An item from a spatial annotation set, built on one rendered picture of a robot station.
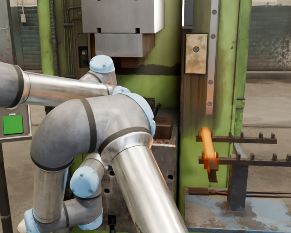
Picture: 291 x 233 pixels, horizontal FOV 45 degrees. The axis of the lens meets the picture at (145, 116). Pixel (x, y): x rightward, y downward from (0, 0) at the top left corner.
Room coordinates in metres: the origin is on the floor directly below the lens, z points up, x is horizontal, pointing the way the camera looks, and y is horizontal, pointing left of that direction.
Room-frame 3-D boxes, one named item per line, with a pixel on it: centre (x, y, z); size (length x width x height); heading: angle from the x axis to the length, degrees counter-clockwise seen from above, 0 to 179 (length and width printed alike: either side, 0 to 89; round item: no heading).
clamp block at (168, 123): (1.50, -0.08, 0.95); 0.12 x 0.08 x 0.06; 172
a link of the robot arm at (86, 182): (0.92, 0.17, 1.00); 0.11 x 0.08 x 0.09; 172
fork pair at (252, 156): (1.22, -0.35, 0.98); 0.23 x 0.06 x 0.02; 175
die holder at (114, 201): (1.68, 0.02, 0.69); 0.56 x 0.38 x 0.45; 172
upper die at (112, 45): (1.68, 0.08, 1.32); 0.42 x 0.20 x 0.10; 172
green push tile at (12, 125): (1.38, 0.54, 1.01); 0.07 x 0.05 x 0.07; 107
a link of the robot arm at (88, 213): (0.91, 0.18, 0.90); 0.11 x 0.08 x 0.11; 117
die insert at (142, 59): (1.71, 0.05, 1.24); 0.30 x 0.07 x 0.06; 172
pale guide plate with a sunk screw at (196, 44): (1.55, -0.22, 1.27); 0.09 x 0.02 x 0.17; 82
